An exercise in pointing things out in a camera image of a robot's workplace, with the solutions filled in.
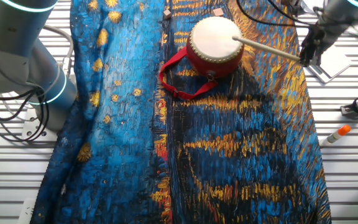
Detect white glue stick orange cap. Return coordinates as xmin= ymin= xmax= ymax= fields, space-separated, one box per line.
xmin=321 ymin=124 xmax=352 ymax=146

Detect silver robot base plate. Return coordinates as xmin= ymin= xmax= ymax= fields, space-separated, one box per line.
xmin=21 ymin=111 xmax=58 ymax=141

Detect silver digital scale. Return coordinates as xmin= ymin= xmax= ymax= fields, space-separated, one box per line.
xmin=306 ymin=45 xmax=352 ymax=84

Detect white plastic strip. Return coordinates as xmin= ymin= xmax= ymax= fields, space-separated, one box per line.
xmin=17 ymin=198 xmax=37 ymax=224

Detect wooden drumstick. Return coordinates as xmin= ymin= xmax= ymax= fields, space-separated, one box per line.
xmin=231 ymin=35 xmax=301 ymax=62

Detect red drum strap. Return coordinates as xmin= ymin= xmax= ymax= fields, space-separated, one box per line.
xmin=158 ymin=46 xmax=220 ymax=101

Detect blue yellow painted cloth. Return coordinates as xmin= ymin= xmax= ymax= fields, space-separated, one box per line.
xmin=29 ymin=0 xmax=332 ymax=224

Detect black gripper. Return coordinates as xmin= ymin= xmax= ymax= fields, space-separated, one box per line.
xmin=298 ymin=24 xmax=326 ymax=67

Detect red drum white skin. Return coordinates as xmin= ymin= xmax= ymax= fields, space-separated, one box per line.
xmin=186 ymin=16 xmax=245 ymax=80

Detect grey cable conduit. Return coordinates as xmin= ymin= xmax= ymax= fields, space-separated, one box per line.
xmin=42 ymin=24 xmax=75 ymax=78

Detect black base cables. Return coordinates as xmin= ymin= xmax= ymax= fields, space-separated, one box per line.
xmin=0 ymin=88 xmax=51 ymax=143

